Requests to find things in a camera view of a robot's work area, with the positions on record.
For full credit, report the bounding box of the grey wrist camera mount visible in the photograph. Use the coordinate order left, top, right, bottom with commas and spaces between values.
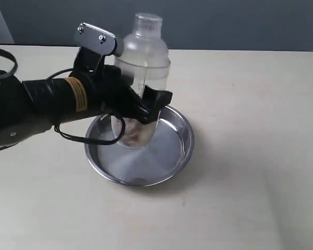
74, 22, 124, 57

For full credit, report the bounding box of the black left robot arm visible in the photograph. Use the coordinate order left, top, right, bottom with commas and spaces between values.
0, 47, 172, 150

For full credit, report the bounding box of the clear plastic shaker bottle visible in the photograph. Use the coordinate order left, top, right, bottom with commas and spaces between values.
115, 12, 171, 149

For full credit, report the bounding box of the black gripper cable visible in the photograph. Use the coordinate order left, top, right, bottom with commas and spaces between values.
0, 46, 126, 154

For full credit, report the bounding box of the round stainless steel pan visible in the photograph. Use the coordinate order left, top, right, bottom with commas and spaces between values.
85, 106, 195, 187

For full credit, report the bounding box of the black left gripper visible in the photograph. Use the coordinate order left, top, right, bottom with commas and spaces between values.
65, 47, 173, 124

